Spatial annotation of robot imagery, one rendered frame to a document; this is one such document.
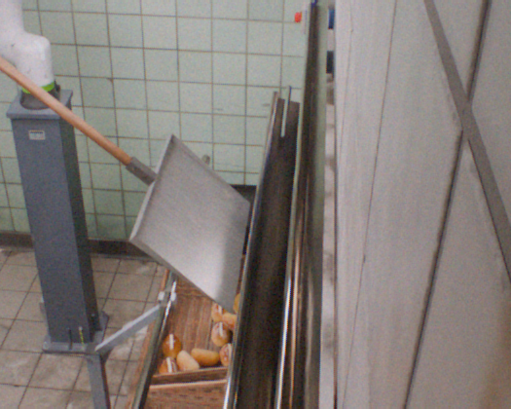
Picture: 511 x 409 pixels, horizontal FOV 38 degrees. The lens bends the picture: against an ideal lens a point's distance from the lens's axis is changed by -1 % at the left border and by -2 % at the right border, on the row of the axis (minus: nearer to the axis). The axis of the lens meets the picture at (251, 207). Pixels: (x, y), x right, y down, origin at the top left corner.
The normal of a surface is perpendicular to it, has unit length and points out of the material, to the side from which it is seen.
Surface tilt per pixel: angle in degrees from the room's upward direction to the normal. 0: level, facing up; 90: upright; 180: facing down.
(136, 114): 90
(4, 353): 0
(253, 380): 11
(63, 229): 90
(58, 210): 90
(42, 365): 0
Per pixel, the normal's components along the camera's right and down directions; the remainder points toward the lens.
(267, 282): 0.21, -0.80
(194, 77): -0.09, 0.56
